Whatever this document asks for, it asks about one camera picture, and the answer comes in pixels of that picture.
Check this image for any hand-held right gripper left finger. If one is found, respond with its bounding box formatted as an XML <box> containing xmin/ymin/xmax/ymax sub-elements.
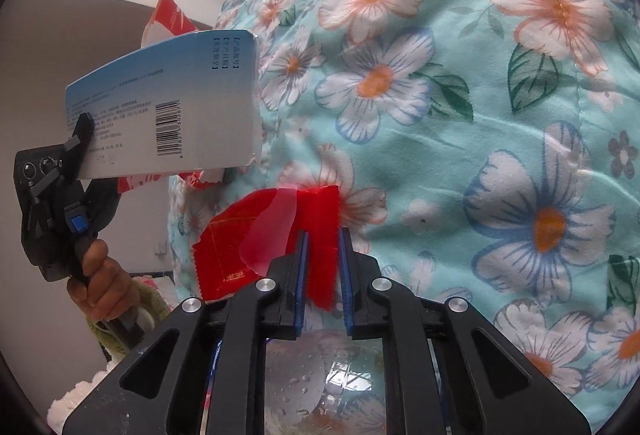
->
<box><xmin>62</xmin><ymin>230</ymin><xmax>311</xmax><ymax>435</ymax></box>

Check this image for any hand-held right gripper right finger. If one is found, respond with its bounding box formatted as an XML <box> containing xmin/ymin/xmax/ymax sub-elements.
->
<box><xmin>337</xmin><ymin>227</ymin><xmax>594</xmax><ymax>435</ymax></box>

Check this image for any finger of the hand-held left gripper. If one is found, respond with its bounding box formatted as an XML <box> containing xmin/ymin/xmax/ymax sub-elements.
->
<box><xmin>64</xmin><ymin>112</ymin><xmax>97</xmax><ymax>180</ymax></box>

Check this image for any red foil wrapper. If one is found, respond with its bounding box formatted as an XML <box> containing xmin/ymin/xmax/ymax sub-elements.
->
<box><xmin>192</xmin><ymin>185</ymin><xmax>344</xmax><ymax>312</ymax></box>

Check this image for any clear plastic cup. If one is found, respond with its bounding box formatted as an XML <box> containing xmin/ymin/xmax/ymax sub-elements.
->
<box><xmin>262</xmin><ymin>329</ymin><xmax>389</xmax><ymax>435</ymax></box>

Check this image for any blue white carton box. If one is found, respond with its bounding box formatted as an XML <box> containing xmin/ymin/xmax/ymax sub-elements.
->
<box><xmin>65</xmin><ymin>31</ymin><xmax>264</xmax><ymax>180</ymax></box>

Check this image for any red white paper packet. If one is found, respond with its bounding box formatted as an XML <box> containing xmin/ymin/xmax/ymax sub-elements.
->
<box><xmin>117</xmin><ymin>0</ymin><xmax>223</xmax><ymax>196</ymax></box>

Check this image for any person's left hand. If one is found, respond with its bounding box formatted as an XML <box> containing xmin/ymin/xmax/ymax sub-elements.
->
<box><xmin>67</xmin><ymin>238</ymin><xmax>142</xmax><ymax>323</ymax></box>

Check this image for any white fluffy cloth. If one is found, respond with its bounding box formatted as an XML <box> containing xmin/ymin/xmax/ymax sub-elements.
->
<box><xmin>47</xmin><ymin>359</ymin><xmax>126</xmax><ymax>427</ymax></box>

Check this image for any floral turquoise blanket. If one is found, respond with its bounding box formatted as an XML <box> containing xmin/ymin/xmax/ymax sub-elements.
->
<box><xmin>167</xmin><ymin>0</ymin><xmax>640</xmax><ymax>435</ymax></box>

